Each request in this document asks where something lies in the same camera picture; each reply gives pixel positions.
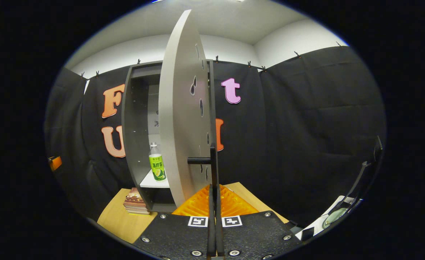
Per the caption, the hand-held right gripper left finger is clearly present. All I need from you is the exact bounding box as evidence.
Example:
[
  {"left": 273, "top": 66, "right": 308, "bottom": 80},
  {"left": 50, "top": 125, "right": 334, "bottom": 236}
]
[{"left": 132, "top": 184, "right": 216, "bottom": 260}]

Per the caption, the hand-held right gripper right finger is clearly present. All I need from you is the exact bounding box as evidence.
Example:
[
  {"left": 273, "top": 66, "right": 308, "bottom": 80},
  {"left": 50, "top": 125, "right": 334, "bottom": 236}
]
[{"left": 215, "top": 184, "right": 301, "bottom": 260}]

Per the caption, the green label plastic bottle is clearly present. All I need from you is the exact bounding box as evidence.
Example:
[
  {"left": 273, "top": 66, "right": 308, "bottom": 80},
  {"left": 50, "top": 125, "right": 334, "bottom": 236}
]
[{"left": 149, "top": 142, "right": 167, "bottom": 182}]

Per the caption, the dark grey cabinet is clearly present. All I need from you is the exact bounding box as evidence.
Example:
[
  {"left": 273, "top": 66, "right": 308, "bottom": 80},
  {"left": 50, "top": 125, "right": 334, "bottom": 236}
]
[{"left": 121, "top": 60, "right": 216, "bottom": 213}]

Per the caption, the black door handle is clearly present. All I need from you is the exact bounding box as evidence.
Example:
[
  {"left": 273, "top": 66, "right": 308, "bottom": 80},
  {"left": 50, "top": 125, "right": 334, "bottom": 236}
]
[{"left": 187, "top": 143, "right": 217, "bottom": 188}]

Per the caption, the white cabinet shelf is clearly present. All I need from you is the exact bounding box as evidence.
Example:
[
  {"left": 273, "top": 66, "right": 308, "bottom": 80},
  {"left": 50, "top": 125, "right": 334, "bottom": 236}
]
[{"left": 139, "top": 168, "right": 170, "bottom": 189}]

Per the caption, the brown cover book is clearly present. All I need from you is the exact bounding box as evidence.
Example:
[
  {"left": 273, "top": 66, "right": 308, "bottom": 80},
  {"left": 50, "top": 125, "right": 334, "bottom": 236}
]
[{"left": 123, "top": 187, "right": 150, "bottom": 213}]

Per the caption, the white sheet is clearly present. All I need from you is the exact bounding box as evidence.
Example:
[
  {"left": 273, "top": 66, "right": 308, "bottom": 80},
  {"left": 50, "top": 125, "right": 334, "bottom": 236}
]
[{"left": 295, "top": 195, "right": 359, "bottom": 241}]

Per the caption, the round grey disc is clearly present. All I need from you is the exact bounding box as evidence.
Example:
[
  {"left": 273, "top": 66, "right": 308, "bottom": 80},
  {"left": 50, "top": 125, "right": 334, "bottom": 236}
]
[{"left": 323, "top": 208, "right": 348, "bottom": 229}]

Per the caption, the black metal stand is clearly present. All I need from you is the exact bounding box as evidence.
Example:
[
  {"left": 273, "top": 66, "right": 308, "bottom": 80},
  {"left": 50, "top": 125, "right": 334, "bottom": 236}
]
[{"left": 337, "top": 135, "right": 384, "bottom": 217}]

